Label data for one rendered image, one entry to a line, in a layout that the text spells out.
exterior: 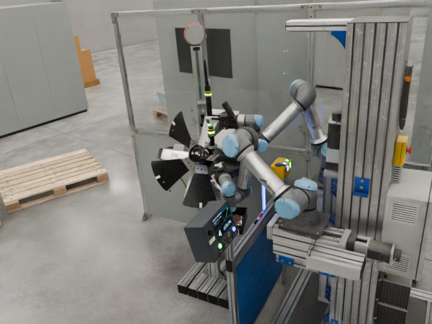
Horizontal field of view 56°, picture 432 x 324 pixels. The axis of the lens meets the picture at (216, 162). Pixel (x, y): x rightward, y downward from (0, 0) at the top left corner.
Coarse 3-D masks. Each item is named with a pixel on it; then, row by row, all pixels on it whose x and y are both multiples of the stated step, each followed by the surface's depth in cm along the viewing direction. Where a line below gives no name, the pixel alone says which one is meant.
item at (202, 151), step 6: (192, 150) 265; (198, 150) 264; (204, 150) 261; (210, 150) 271; (192, 156) 264; (198, 156) 262; (204, 156) 261; (198, 162) 262; (204, 162) 265; (210, 162) 269
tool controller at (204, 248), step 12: (216, 204) 197; (228, 204) 198; (204, 216) 188; (216, 216) 188; (228, 216) 197; (192, 228) 181; (204, 228) 179; (216, 228) 187; (228, 228) 196; (192, 240) 184; (204, 240) 181; (216, 240) 186; (228, 240) 195; (192, 252) 188; (204, 252) 184; (216, 252) 185
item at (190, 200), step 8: (200, 176) 263; (208, 176) 266; (192, 184) 260; (200, 184) 261; (208, 184) 263; (192, 192) 258; (200, 192) 259; (208, 192) 261; (184, 200) 257; (192, 200) 257; (200, 200) 258; (208, 200) 259; (216, 200) 260
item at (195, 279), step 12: (204, 264) 338; (192, 276) 325; (204, 276) 324; (180, 288) 318; (192, 288) 312; (204, 288) 312; (216, 288) 311; (204, 300) 310; (216, 300) 303; (228, 300) 298
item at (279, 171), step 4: (276, 160) 279; (280, 160) 279; (284, 160) 278; (272, 164) 274; (284, 164) 273; (288, 164) 275; (272, 168) 272; (276, 168) 270; (280, 168) 269; (284, 168) 268; (276, 172) 272; (280, 172) 270; (284, 172) 270; (288, 172) 277; (280, 176) 271; (284, 176) 271
